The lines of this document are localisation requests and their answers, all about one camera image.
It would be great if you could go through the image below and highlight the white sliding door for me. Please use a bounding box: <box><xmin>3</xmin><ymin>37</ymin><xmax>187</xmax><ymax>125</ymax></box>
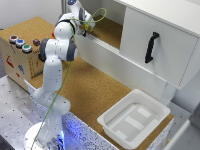
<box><xmin>118</xmin><ymin>6</ymin><xmax>200</xmax><ymax>90</ymax></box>

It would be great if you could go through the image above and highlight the red button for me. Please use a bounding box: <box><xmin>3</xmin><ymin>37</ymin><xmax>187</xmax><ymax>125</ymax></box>
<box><xmin>8</xmin><ymin>34</ymin><xmax>20</xmax><ymax>45</ymax></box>

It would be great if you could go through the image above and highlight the green button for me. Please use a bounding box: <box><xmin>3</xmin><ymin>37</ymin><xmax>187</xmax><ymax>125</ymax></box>
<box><xmin>21</xmin><ymin>43</ymin><xmax>34</xmax><ymax>54</ymax></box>

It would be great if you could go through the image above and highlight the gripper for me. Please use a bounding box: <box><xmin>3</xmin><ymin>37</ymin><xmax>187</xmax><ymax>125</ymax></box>
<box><xmin>79</xmin><ymin>9</ymin><xmax>95</xmax><ymax>26</ymax></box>

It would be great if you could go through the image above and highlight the white plastic box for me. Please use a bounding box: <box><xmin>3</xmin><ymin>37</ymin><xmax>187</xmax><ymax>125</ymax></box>
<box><xmin>96</xmin><ymin>88</ymin><xmax>172</xmax><ymax>150</ymax></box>

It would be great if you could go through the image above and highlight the purple block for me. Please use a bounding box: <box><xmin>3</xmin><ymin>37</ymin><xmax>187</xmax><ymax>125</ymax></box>
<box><xmin>32</xmin><ymin>38</ymin><xmax>41</xmax><ymax>47</ymax></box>

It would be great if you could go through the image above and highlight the wooden drawer box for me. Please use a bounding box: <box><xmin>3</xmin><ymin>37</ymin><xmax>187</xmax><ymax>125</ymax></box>
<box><xmin>0</xmin><ymin>16</ymin><xmax>65</xmax><ymax>92</ymax></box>

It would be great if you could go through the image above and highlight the green cable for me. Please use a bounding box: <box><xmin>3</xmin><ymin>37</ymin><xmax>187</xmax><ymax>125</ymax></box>
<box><xmin>29</xmin><ymin>7</ymin><xmax>108</xmax><ymax>150</ymax></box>

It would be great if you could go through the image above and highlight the blue button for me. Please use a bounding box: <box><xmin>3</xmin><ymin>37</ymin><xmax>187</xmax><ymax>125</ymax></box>
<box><xmin>14</xmin><ymin>38</ymin><xmax>26</xmax><ymax>49</ymax></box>

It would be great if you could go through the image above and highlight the black door handle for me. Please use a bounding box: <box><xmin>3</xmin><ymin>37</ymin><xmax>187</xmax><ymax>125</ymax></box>
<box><xmin>144</xmin><ymin>31</ymin><xmax>161</xmax><ymax>65</ymax></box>

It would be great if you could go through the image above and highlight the white cabinet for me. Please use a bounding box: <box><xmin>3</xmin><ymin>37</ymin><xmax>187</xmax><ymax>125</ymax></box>
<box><xmin>71</xmin><ymin>0</ymin><xmax>200</xmax><ymax>108</ymax></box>

